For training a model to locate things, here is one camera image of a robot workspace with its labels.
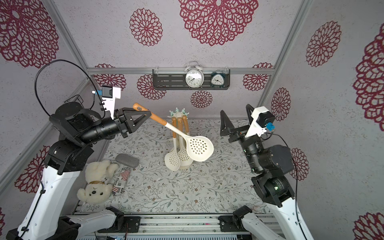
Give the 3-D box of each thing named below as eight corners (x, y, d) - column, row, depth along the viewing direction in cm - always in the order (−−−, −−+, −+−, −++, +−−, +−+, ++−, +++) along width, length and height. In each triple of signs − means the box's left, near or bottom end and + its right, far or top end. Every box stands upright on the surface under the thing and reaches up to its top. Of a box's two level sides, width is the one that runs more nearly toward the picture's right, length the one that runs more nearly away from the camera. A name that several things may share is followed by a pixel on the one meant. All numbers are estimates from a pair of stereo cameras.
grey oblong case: (116, 161, 99) (114, 158, 96) (122, 154, 102) (120, 151, 99) (134, 169, 95) (132, 167, 92) (140, 162, 98) (138, 159, 95)
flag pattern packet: (112, 195, 84) (110, 193, 82) (123, 169, 94) (121, 166, 92) (121, 195, 84) (119, 193, 81) (131, 169, 94) (129, 167, 91)
